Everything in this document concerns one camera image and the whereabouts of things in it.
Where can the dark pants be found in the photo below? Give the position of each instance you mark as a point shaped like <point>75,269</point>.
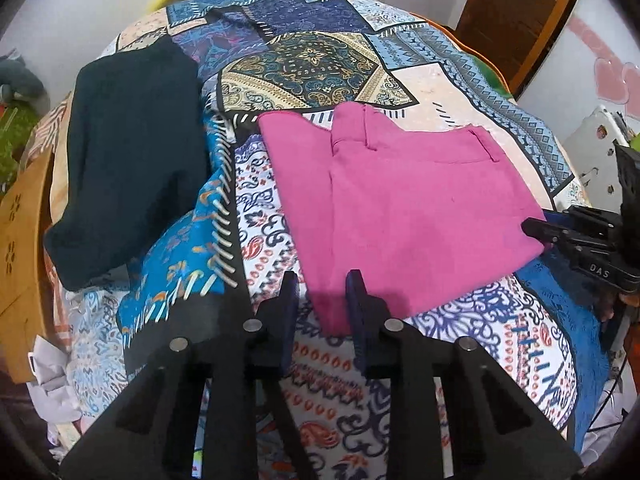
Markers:
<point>130,160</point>

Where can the orange floral bedsheet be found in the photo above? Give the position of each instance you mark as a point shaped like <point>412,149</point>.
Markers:
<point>59,185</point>

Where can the white heart-print wardrobe door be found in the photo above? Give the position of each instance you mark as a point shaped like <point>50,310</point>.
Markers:
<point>600,50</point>

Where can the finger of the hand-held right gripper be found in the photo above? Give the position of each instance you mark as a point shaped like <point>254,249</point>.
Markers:
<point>585,217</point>
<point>545,232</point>

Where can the patchwork printed blanket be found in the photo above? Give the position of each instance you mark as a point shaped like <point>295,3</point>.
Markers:
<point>300,60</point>

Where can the white suitcase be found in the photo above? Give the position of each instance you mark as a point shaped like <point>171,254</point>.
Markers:
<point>595,160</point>

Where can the striped pillow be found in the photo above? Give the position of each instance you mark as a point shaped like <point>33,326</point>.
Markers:
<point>50,125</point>

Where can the brown wooden door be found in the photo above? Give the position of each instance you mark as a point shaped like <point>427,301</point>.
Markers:
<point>510,20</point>

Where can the green laundry basket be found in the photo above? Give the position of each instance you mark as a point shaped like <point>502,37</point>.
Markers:
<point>15,135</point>

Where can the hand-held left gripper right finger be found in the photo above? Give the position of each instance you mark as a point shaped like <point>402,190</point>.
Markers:
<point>356,305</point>

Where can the wooden lap table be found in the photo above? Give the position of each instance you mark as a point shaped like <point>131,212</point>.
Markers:
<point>20,260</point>

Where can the pink pants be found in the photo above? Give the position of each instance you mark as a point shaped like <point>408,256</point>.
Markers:
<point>410,210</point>

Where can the pile of white cloths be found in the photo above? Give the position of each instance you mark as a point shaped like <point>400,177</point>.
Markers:
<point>52,385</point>

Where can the green cloth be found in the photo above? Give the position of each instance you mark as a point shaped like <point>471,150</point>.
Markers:
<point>485,72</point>

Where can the grey stuffed cushion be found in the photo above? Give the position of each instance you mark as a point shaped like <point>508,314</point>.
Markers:
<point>20,77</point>

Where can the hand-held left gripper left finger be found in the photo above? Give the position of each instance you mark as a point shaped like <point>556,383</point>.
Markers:
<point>289,305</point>

